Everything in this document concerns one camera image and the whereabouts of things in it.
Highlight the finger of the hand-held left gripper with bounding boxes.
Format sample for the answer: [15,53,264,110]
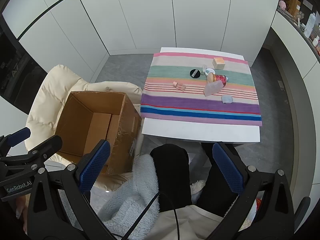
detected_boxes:
[0,135,63,173]
[0,127,31,157]

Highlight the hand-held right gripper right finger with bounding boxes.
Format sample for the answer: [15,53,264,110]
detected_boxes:
[200,142,296,240]

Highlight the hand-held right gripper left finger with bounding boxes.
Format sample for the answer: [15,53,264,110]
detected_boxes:
[27,140,118,240]

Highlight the brown cardboard box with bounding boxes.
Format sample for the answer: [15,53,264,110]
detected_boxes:
[54,91,142,175]

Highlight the pale pink translucent container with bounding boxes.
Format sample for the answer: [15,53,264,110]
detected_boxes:
[204,81,224,97]

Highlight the person's left hand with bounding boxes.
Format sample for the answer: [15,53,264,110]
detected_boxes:
[15,196,29,234]

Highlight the striped colourful rug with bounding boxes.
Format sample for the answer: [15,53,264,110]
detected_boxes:
[141,47,261,143]

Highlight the fluffy fleece jacket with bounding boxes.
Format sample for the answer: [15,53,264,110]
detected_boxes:
[89,154,258,240]

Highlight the person's black trousers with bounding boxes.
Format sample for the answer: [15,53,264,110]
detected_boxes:
[149,142,240,218]

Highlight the cream padded chair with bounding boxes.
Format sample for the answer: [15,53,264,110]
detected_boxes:
[25,64,144,188]

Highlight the beige garment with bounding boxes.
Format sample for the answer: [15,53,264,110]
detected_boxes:
[147,204,225,240]

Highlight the striped colourful cloth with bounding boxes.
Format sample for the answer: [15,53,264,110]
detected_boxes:
[140,51,262,127]

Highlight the orange-topped cube box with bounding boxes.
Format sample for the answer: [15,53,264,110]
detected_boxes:
[213,57,225,70]

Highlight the white counter cabinet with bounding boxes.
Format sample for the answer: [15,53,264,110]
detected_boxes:
[271,9,320,205]

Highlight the tall white bottle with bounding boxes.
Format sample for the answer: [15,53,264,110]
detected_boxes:
[305,12,317,38]

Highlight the brown paw-print box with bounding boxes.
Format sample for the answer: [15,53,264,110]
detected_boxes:
[285,0,302,14]

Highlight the black cable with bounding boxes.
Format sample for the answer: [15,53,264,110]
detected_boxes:
[110,191,180,240]

